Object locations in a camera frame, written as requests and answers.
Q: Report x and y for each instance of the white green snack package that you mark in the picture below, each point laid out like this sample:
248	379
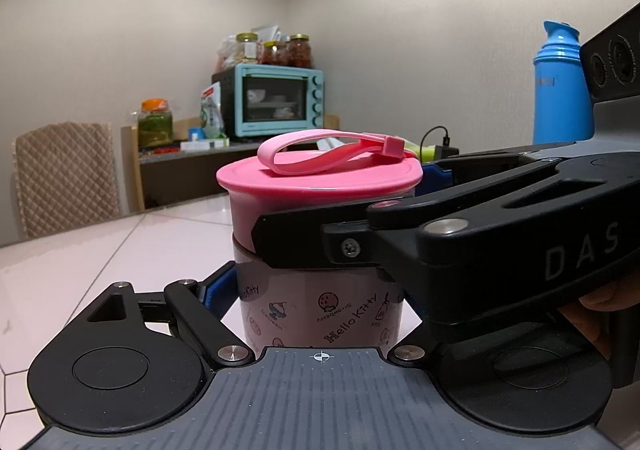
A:
212	112

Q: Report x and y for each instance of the white paper bag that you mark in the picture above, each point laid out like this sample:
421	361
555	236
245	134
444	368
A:
267	32

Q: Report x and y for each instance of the pink printed steel bottle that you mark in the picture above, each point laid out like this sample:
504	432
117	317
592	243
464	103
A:
300	310

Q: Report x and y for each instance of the flat white box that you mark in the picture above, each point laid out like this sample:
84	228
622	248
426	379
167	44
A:
200	145

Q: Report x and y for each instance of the small blue box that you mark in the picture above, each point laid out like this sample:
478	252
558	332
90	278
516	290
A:
196	134

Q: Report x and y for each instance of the blue thermos flask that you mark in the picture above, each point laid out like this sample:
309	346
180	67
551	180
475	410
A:
555	100

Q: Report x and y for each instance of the tall glass jar red contents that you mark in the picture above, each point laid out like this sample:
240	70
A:
300	52

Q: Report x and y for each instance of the light green object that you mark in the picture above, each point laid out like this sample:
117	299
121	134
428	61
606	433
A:
411	150

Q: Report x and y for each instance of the green pickle jar orange lid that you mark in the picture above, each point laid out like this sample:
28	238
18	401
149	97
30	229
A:
155	125

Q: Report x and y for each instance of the glass jar with pale contents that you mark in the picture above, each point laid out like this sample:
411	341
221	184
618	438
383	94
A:
246	50

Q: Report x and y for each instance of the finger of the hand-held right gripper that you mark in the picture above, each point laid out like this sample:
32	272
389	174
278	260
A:
300	240
437	177

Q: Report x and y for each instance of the teal toaster oven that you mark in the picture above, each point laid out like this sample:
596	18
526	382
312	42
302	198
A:
280	71

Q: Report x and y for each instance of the beige quilted chair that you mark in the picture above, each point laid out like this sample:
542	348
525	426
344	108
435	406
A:
65	180

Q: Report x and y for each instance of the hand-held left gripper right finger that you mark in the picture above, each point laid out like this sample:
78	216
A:
417	345

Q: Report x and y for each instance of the wooden side shelf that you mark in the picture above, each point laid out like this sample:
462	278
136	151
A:
175	175

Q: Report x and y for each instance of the small red item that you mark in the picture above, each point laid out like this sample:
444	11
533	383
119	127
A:
161	150

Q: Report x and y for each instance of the person's right hand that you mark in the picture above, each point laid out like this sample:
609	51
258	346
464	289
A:
590	325

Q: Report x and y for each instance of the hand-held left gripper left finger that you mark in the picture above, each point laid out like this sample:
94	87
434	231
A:
217	292

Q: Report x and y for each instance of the small glass jar red contents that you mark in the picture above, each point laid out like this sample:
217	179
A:
274	55

